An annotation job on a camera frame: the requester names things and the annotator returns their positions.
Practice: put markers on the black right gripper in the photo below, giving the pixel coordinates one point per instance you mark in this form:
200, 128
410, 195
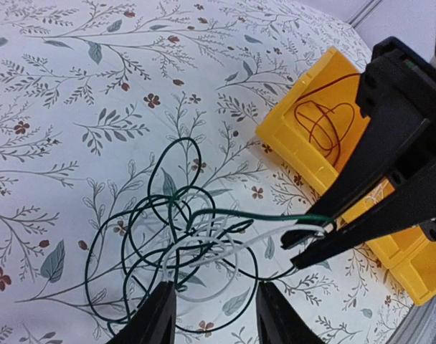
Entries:
397, 93

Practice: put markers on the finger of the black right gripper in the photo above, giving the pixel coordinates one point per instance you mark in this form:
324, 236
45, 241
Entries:
411, 204

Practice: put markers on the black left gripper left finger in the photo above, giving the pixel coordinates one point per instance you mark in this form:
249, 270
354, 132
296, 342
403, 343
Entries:
154, 321

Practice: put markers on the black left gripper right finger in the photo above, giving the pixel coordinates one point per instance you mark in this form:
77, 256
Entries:
277, 321

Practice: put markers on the yellow three-compartment bin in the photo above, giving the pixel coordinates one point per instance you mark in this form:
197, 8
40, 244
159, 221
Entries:
315, 129

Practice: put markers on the floral table cloth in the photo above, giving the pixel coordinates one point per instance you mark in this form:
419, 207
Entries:
102, 102

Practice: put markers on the aluminium front rail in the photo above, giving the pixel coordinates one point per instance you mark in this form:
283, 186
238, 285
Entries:
419, 325

